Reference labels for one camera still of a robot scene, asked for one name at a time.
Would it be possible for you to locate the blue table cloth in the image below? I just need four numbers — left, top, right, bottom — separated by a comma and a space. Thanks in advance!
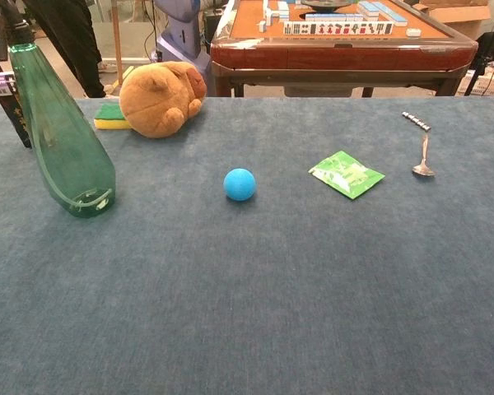
0, 96, 494, 395

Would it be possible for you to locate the row of face-up mahjong tiles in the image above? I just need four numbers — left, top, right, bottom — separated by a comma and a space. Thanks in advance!
282, 21, 395, 36

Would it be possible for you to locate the metal spoon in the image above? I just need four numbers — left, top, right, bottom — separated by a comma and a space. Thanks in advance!
412, 132, 436, 178

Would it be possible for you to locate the yellow green sponge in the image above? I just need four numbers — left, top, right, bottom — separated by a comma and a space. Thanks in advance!
93, 102, 133, 131

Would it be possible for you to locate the dark purple carton box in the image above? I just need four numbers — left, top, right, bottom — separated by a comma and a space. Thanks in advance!
0, 72, 34, 149

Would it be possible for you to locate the green sachet packet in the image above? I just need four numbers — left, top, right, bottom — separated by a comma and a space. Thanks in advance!
308, 150, 386, 201

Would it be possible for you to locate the cardboard box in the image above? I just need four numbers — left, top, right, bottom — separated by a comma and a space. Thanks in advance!
413, 0, 494, 40

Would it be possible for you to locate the silver bead chain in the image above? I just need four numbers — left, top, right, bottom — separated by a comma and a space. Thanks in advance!
402, 111, 432, 132

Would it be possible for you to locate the brown mahjong table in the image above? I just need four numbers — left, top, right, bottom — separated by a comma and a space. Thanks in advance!
209, 0, 479, 99

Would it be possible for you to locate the brown capybara plush toy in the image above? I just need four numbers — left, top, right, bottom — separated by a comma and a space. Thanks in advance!
119, 61, 207, 139

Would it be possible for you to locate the person in black trousers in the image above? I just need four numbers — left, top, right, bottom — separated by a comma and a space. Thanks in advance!
22, 0, 119, 99

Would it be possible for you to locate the wooden pole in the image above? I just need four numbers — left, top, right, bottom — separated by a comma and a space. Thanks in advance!
110, 0, 124, 86

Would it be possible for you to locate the blue ball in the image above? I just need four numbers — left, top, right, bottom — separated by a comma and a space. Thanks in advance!
223, 167, 257, 202

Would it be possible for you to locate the green transparent spray bottle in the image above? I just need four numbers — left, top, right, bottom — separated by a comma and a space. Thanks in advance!
0, 0, 117, 219

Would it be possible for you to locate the purple robot base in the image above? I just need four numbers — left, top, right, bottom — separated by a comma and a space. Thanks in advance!
153, 0, 212, 98

